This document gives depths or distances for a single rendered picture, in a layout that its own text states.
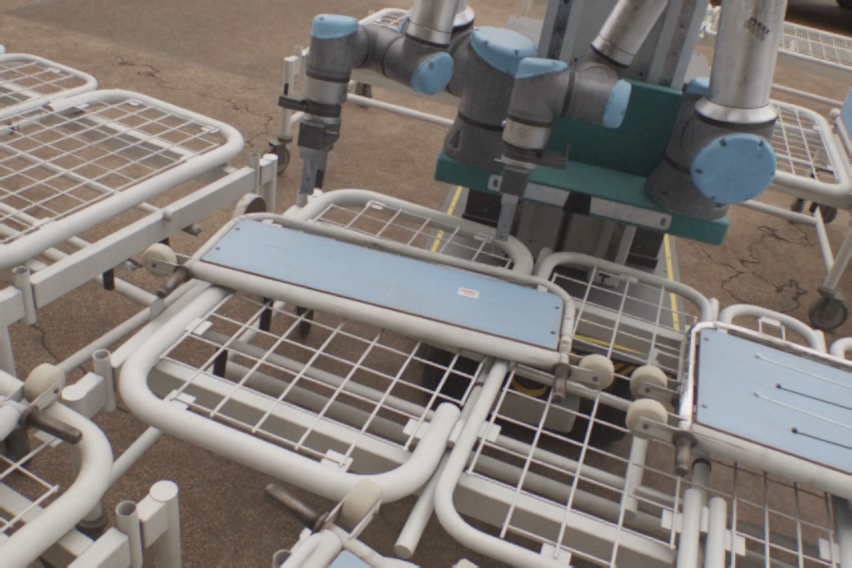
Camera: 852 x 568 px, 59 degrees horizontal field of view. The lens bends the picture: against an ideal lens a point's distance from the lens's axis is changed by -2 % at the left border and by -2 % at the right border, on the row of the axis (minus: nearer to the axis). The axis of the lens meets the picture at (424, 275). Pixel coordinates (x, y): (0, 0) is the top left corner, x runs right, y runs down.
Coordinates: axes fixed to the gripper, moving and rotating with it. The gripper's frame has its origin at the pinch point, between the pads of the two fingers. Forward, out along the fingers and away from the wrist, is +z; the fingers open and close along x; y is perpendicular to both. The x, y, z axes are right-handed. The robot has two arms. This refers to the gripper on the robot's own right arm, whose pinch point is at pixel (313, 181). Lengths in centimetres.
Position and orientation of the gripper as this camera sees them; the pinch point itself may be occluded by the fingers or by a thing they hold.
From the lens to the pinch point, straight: 166.1
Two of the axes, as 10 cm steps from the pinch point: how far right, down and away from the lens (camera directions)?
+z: -1.8, 9.2, 3.5
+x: 1.9, -3.2, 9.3
